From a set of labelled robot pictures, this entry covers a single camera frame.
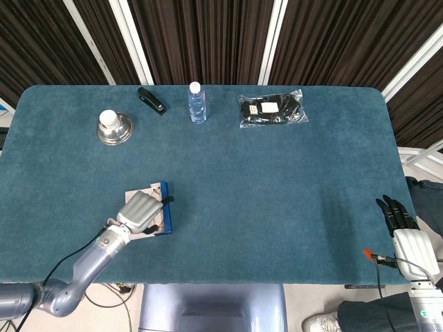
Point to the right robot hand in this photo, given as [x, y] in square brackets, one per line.
[413, 249]

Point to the blue printed glasses case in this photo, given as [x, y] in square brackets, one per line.
[168, 214]

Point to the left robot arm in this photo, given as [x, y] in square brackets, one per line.
[93, 256]

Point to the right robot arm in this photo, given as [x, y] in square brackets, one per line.
[429, 307]

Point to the dark trousers leg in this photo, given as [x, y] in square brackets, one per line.
[427, 204]
[373, 311]

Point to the white sneaker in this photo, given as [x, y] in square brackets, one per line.
[320, 323]

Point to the teal table cloth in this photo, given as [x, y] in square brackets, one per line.
[242, 190]

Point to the black garment in plastic bag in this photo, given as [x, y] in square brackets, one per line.
[273, 110]

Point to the blue-grey robot torso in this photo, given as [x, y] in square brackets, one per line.
[211, 307]

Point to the clear plastic water bottle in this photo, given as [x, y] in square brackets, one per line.
[198, 103]

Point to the dark brown pleated curtain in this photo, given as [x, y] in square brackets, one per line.
[207, 41]

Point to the black stapler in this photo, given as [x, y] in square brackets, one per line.
[150, 100]

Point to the stainless steel bowl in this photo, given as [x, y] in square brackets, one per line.
[119, 134]

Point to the small white plastic jar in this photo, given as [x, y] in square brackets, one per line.
[108, 117]

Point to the white and blue board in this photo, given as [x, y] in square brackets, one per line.
[5, 110]

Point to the aluminium floor frame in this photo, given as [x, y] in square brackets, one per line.
[415, 157]

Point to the white frame post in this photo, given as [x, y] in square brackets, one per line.
[133, 45]
[412, 65]
[90, 41]
[271, 45]

